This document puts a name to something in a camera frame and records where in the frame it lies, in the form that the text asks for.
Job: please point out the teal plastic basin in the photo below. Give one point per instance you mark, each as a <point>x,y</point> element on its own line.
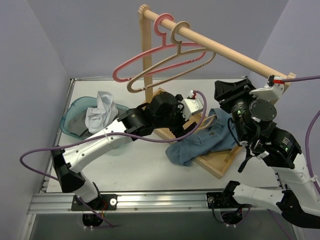
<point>80,105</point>

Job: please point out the white garment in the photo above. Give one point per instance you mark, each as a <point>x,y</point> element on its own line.
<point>100,112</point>

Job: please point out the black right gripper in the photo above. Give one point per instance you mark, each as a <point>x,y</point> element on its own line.
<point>230,94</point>

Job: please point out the aluminium mounting rail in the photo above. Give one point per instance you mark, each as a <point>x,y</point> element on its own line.
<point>130,202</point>

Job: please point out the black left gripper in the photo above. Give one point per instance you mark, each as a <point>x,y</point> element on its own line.
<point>182,128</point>

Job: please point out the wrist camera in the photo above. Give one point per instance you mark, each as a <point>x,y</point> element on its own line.
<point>272,90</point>
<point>191,105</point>

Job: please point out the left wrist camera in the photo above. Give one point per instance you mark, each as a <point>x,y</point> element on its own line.
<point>191,105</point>

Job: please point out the pink plastic hanger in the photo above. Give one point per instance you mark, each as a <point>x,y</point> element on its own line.
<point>183,48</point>

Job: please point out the beige hanger of denim skirt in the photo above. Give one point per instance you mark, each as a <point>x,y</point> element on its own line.
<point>207,122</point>

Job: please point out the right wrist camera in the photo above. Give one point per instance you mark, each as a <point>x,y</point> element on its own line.
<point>272,90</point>

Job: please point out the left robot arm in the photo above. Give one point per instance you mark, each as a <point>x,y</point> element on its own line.
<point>165,111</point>

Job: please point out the wooden clothes rack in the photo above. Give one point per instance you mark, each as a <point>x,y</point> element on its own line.
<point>216,163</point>

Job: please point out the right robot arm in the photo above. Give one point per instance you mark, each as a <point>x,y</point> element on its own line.
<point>253,113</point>

